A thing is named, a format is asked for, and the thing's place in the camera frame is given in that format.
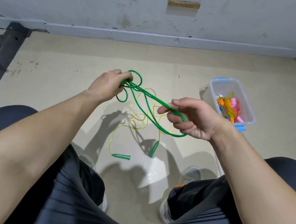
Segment grey right shoe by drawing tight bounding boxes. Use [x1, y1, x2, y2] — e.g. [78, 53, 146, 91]
[158, 162, 204, 224]

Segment person's right forearm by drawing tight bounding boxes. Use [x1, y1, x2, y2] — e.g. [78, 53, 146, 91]
[202, 122, 296, 224]

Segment orange handled yellow skipping rope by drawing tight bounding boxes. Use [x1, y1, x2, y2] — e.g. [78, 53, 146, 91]
[214, 91, 239, 124]

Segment person's left forearm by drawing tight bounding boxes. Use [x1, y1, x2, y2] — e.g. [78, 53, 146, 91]
[0, 80, 106, 224]

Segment clear storage box blue latches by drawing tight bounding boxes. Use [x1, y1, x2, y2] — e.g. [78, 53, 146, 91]
[198, 75, 261, 134]

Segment grey shoe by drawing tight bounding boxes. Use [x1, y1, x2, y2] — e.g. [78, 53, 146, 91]
[73, 153, 115, 213]
[158, 162, 204, 224]

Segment person's right hand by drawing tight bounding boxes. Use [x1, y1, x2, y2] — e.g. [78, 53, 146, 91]
[154, 95, 230, 145]

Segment small wooden wall block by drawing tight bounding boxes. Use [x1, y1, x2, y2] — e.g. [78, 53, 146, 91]
[168, 0, 201, 11]

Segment black metal rack frame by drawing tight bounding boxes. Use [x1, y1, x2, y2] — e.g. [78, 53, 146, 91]
[0, 20, 32, 119]

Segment clear plastic box lid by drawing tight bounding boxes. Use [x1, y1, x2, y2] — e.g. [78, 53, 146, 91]
[211, 126, 248, 178]

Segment person's left hand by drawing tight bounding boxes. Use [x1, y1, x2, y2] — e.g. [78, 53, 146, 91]
[86, 66, 135, 107]

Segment grey left shoe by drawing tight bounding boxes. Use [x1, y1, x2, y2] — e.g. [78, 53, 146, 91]
[73, 153, 115, 213]

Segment pink skipping rope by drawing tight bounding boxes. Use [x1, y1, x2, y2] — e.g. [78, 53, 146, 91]
[228, 97, 247, 124]

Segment green-handled dark green jump rope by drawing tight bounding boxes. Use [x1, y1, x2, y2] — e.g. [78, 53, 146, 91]
[112, 68, 195, 140]

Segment pile of colourful jump ropes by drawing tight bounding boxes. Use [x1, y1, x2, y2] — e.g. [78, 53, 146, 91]
[106, 83, 180, 165]

